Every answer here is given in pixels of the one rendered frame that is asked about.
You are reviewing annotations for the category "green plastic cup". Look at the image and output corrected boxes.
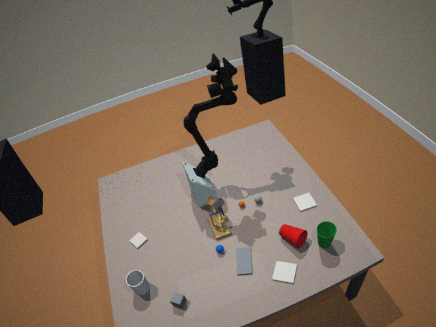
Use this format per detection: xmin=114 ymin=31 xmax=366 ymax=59
xmin=317 ymin=221 xmax=337 ymax=248

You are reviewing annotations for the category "red plastic cup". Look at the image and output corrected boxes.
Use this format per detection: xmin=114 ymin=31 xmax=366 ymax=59
xmin=279 ymin=224 xmax=307 ymax=248

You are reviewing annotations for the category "white square tile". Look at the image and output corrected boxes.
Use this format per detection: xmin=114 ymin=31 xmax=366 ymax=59
xmin=129 ymin=232 xmax=148 ymax=248
xmin=293 ymin=193 xmax=317 ymax=212
xmin=272 ymin=261 xmax=297 ymax=283

